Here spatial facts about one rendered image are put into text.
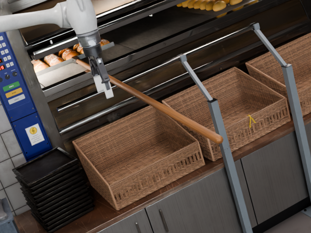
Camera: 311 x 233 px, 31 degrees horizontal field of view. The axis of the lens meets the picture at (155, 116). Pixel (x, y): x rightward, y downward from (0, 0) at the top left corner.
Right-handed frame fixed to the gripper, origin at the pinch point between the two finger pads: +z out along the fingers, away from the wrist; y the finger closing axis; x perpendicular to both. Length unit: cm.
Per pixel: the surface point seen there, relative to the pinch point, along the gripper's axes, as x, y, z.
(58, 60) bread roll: 3, -122, 5
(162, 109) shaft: 17.6, 15.2, 10.7
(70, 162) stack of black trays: -18, -46, 42
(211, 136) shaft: 19, 55, 12
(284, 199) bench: 93, -38, 108
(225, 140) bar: 61, -29, 55
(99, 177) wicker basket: -6, -45, 55
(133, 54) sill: 41, -87, 9
